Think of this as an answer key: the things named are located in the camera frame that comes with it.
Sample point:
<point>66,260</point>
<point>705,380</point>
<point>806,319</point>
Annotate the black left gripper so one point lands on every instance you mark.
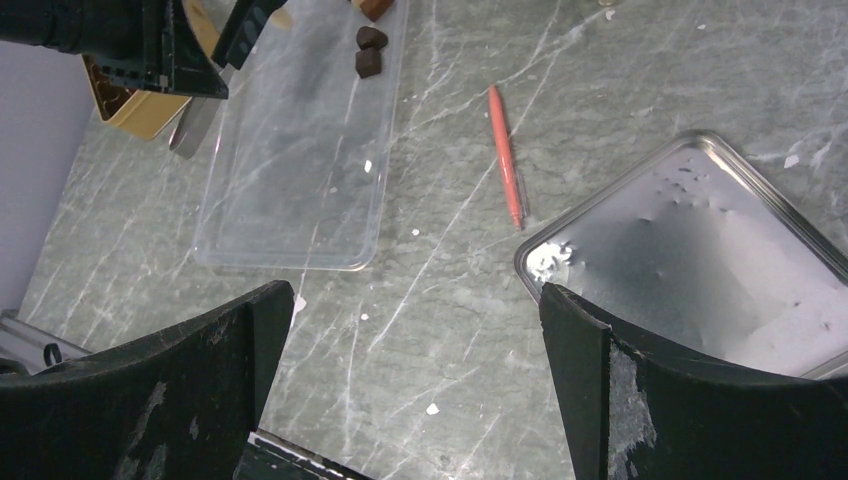
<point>142,45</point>

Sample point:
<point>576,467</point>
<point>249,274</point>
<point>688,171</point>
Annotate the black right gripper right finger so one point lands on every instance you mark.
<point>635,405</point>

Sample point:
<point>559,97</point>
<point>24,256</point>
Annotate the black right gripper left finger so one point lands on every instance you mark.
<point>179,403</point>

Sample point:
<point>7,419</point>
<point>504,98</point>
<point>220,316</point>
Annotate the gold chocolate tin box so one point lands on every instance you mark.
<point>142,113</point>

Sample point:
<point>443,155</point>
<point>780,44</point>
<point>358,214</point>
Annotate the black metal tongs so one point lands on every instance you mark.
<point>240,34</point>

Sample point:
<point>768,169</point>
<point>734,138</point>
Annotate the dark heart chocolate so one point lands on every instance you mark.
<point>368,37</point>

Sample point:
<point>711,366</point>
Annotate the brown chocolate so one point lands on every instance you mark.
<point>373,10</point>

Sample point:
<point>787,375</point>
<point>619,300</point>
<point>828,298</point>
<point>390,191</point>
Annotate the silver tin lid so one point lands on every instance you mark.
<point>693,244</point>

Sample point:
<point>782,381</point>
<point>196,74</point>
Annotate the clear plastic tray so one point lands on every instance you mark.
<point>299,152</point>

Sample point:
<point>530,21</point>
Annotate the red pen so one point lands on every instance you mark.
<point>511,181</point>

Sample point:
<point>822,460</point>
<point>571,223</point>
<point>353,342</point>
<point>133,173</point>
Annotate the aluminium frame rail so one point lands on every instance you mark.
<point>27,350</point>

